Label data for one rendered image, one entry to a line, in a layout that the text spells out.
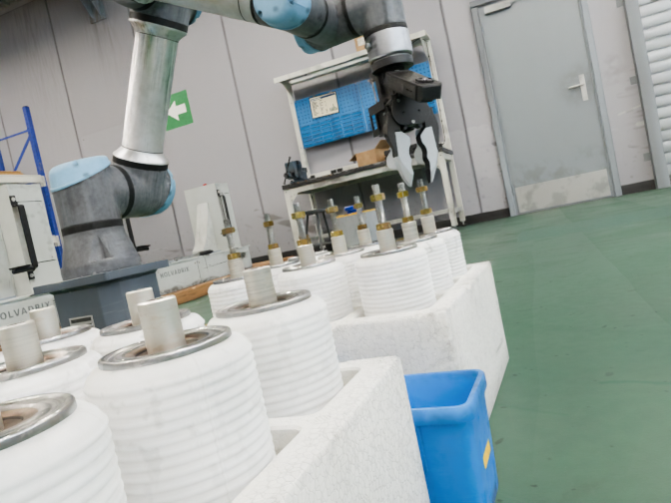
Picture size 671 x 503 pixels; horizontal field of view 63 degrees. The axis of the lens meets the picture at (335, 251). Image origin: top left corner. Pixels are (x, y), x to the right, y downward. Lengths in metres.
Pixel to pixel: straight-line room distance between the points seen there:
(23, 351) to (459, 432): 0.36
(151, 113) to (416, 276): 0.75
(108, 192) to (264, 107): 5.35
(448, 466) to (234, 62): 6.35
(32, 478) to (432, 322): 0.49
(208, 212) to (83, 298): 3.37
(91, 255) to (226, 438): 0.86
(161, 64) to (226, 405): 1.00
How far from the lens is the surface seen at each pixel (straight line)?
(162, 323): 0.33
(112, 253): 1.14
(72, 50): 8.17
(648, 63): 5.79
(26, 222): 3.00
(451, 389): 0.62
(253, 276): 0.42
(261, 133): 6.46
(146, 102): 1.24
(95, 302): 1.12
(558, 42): 5.86
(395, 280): 0.68
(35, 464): 0.22
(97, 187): 1.17
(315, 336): 0.41
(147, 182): 1.25
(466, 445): 0.54
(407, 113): 0.94
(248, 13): 0.95
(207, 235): 4.39
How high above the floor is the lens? 0.30
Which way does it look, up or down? 3 degrees down
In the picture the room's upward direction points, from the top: 12 degrees counter-clockwise
